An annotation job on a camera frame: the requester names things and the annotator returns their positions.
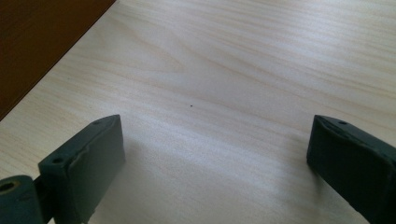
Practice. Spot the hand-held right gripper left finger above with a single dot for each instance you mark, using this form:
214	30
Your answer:
84	168

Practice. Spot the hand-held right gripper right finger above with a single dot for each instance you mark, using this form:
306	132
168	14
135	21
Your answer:
351	161

